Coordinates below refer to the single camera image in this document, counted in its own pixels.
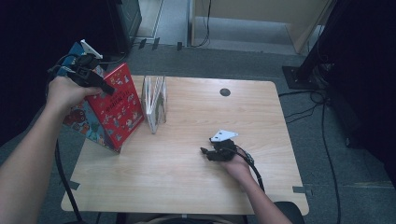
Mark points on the person's left hand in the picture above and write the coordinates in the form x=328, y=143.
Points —
x=67, y=95

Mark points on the light blue animal picture book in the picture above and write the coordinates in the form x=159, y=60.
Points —
x=87, y=127

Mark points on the dark curtain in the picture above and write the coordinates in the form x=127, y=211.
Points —
x=25, y=37
x=367, y=77

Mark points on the black metal stand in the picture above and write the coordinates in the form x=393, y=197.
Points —
x=303, y=77

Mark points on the black round table grommet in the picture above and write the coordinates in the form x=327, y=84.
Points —
x=225, y=92

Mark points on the red picture book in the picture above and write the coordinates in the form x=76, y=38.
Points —
x=121, y=105

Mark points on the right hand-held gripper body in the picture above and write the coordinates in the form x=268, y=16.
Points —
x=224, y=149

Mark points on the black cabinet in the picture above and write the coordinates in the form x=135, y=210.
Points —
x=124, y=25

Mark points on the clear acrylic book rack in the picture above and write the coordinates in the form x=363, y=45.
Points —
x=155, y=84

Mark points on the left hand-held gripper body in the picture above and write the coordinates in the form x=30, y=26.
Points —
x=82, y=70

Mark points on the grey floor tape piece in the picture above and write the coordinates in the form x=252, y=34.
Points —
x=302, y=190
x=74, y=185

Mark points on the light wooden partition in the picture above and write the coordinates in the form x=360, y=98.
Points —
x=264, y=9

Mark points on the black floor tape strip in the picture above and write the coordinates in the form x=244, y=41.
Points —
x=179, y=46
x=142, y=43

